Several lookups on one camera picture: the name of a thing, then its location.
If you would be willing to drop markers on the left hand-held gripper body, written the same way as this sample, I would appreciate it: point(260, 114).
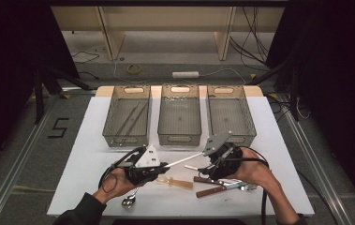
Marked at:
point(148, 157)

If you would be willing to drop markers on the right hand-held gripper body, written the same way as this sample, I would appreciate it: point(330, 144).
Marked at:
point(217, 143)

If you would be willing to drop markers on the amber translucent plastic spoon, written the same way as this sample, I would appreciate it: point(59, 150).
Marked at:
point(178, 182)

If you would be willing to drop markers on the smoky transparent plastic bin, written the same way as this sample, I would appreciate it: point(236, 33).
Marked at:
point(180, 115)
point(229, 112)
point(115, 93)

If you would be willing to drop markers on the metal spoon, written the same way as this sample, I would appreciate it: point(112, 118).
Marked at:
point(128, 201)

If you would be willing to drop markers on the person's left hand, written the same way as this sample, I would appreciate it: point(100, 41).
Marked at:
point(115, 184)

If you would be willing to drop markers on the person's right hand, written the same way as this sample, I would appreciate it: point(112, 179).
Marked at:
point(254, 170)

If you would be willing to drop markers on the yellow tape piece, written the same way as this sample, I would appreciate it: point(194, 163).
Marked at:
point(66, 96)
point(253, 76)
point(273, 95)

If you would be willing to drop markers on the white power strip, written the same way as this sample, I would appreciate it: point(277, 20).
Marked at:
point(185, 74)

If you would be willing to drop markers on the yellow tape roll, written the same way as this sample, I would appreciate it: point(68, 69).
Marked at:
point(128, 69)

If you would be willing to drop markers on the black metal stand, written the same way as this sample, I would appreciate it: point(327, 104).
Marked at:
point(294, 93)
point(38, 100)

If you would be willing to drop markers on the light wooden shelf unit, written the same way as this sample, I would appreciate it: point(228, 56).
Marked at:
point(165, 18)

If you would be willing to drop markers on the dark curtain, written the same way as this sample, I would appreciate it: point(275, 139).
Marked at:
point(9, 62)
point(337, 78)

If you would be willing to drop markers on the aluminium floor rail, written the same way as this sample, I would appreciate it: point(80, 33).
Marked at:
point(16, 175)
point(315, 162)

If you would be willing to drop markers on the black frame bar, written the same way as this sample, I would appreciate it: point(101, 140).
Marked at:
point(165, 3)

